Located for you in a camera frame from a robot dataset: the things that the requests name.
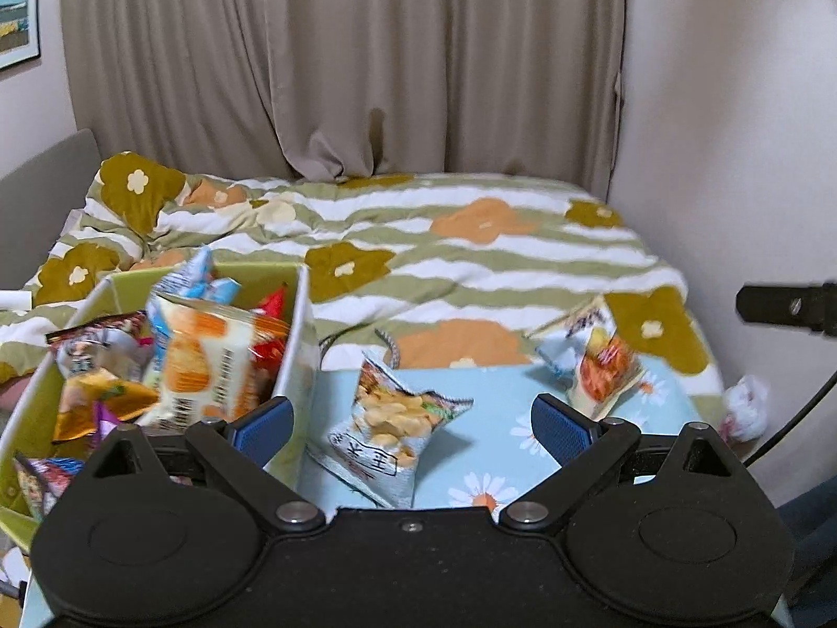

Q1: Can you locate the yellow orange snack packet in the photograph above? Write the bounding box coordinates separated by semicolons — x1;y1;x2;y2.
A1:
52;366;161;442

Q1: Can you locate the beige curtain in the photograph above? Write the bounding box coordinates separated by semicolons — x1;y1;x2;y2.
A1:
59;0;629;194

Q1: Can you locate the white orange chips packet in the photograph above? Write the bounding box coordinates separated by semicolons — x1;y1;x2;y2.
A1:
140;294;292;429

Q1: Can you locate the dark blue fabric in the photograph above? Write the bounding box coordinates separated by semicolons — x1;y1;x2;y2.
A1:
778;477;837;628

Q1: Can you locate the red snack packet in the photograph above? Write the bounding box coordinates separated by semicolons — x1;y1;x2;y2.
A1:
252;284;292;367

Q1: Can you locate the grey headboard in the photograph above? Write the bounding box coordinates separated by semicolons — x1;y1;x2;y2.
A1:
0;129;102;292

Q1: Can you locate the white orange-red snack packet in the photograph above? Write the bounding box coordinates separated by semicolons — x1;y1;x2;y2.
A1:
536;294;648;423

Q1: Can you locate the colourful dark snack packet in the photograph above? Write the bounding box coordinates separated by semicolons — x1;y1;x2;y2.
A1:
13;454;86;518

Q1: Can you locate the blue white snack packet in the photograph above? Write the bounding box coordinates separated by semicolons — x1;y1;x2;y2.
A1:
153;247;242;305

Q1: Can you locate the light blue daisy tablecloth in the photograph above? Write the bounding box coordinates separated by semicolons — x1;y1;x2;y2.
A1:
307;333;707;511

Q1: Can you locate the framed wall picture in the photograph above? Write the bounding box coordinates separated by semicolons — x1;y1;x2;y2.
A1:
0;0;43;73

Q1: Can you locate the black cable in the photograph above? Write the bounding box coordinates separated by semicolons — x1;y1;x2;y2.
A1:
745;366;837;465

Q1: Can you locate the green cardboard box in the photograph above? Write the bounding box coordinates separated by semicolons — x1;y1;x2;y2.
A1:
0;262;321;537

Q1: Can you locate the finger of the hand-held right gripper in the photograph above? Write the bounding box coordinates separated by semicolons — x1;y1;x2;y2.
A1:
736;281;837;341

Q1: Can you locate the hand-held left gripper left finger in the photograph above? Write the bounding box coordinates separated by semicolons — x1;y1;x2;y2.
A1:
69;397;326;537

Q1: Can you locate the brown snack packet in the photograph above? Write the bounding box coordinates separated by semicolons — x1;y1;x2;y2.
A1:
44;312;154;380

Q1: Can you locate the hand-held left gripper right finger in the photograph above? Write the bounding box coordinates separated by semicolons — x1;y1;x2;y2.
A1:
500;394;753;534

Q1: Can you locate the green striped floral blanket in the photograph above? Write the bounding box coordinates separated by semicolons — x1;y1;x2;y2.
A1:
0;152;727;420

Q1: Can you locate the grey peanut snack packet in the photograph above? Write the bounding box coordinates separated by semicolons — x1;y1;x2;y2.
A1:
307;348;475;510

